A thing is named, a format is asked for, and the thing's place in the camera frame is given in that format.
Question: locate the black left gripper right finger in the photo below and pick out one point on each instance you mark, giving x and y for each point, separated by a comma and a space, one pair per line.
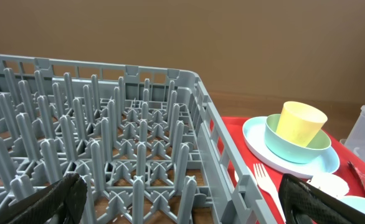
303, 203

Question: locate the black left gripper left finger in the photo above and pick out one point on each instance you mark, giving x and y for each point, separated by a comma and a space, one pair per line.
61, 202

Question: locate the white plastic fork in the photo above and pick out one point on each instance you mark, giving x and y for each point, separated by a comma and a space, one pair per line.
265, 183

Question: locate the yellow plastic cup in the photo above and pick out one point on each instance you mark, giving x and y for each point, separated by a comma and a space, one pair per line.
299, 122

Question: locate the light blue plate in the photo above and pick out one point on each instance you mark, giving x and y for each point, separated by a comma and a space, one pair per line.
254, 132

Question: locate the grey dishwasher rack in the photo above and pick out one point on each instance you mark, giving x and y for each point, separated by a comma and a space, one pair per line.
148, 141

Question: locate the crumpled white napkin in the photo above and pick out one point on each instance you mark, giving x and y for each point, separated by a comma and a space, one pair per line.
330, 184

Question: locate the red plastic tray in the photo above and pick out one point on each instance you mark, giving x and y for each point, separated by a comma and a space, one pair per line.
234, 127

